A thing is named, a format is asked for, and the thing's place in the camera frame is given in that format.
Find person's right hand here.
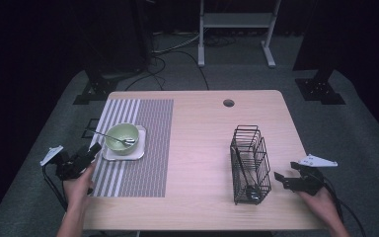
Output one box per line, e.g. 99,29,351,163
296,187,340,223

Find grey floor cable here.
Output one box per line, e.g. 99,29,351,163
151,32,201,55

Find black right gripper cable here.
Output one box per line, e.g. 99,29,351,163
323,179,367,237

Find black floor outlet frame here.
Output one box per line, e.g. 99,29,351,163
81,118,101,139

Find grey striped placemat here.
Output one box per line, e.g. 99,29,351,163
87,98,175,198

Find black floor cables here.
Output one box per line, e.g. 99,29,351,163
123,48,210,92

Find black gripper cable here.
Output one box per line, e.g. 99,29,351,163
40,163,69,212
323,179,367,237

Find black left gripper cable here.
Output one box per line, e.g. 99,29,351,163
40,163,69,212

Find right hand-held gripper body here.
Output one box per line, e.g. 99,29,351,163
284,153,340,197

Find green bowl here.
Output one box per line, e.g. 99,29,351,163
105,122,140,157

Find silver spoon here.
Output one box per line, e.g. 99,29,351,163
90,129,137,147

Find black wire basket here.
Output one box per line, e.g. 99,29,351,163
229,123,272,206

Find person's left hand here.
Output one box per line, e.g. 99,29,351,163
62,162,97,212

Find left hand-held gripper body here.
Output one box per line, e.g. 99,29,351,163
39,145,92,182

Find white metal stand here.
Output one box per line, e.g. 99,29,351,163
197,0,282,69

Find white square plate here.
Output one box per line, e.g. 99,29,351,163
102,124,147,162

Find black stand base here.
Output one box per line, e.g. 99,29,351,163
72,70,120,106
294,67,346,106

